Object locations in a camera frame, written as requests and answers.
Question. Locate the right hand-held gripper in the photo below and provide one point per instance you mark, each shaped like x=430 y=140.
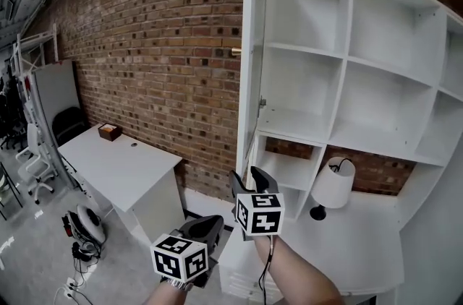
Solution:
x=260 y=215

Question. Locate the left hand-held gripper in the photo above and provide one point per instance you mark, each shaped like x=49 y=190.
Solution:
x=179 y=256

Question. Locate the white cabinet door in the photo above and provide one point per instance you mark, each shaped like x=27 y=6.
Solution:
x=249 y=43

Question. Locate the person's left forearm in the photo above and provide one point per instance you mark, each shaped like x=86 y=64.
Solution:
x=170 y=296

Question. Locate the person's right forearm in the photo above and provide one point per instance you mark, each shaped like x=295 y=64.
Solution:
x=300 y=274

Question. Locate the metal cabinet hinge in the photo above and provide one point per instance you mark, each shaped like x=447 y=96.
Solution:
x=263 y=102

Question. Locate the white open shelf cabinet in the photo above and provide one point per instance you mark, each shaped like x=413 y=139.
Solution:
x=380 y=79

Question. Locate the silver wristwatch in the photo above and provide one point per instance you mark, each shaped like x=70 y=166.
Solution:
x=177 y=284

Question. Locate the white shade table lamp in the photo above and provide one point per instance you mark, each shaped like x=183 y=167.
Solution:
x=332 y=184

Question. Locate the white desk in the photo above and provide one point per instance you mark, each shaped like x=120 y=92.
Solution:
x=123 y=170

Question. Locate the white round floor device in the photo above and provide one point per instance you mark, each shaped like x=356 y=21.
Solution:
x=90 y=222

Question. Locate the dark wooden box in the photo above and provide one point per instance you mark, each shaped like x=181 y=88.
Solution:
x=109 y=132

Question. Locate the white power strip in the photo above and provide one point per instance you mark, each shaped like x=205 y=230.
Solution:
x=67 y=287

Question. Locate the white office chair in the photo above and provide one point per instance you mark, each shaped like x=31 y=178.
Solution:
x=32 y=162

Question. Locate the white partition board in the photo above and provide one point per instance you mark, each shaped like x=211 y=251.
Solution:
x=58 y=90

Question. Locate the black office chair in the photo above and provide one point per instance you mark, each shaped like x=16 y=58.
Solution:
x=11 y=115

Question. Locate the white metal rack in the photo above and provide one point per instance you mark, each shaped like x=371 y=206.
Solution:
x=27 y=54

